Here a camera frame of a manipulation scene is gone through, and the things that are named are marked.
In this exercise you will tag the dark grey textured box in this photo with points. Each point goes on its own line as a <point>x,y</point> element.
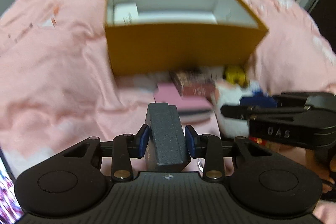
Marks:
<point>166,149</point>

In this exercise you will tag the orange cardboard storage box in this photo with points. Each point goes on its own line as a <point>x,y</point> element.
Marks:
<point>173,35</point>

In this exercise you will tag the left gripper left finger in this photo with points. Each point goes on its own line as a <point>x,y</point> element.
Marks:
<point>126,147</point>

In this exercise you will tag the anime print card box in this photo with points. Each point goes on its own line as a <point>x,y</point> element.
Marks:
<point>197,83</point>

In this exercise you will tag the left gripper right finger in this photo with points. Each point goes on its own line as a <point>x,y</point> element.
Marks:
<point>209,148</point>

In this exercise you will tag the pink cloud-print duvet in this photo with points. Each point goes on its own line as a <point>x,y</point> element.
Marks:
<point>57,87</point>

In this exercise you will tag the pink embossed card holder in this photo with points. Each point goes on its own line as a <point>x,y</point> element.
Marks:
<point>190,108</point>

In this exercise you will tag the yellow plush toy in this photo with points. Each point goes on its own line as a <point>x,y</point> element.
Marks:
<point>236,75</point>

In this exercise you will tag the white rectangular box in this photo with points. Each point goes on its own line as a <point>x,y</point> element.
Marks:
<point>125,13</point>

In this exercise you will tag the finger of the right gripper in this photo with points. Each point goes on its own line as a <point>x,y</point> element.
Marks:
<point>236,112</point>

